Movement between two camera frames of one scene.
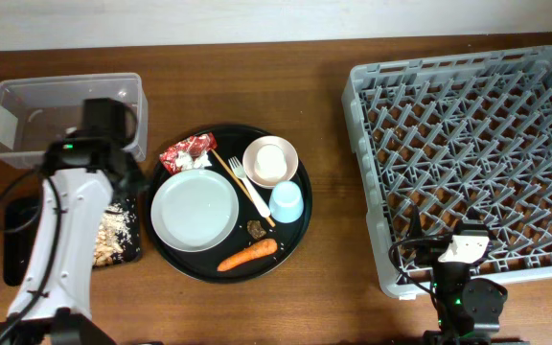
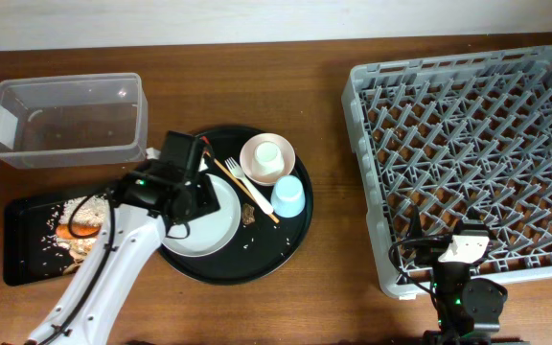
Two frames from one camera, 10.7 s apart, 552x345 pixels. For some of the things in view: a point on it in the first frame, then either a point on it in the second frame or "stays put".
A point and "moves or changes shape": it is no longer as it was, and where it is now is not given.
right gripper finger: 474,220 stays put
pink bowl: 270,159 stays put
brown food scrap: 255,229 -> 248,214
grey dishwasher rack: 489,143 stays put
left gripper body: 133,186 -> 204,200
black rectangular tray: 20,222 stays put
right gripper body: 430,251 stays put
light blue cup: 286,203 moves or changes shape
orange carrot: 262,248 moves or changes shape
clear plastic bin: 28,115 stays put
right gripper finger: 415,227 stays put
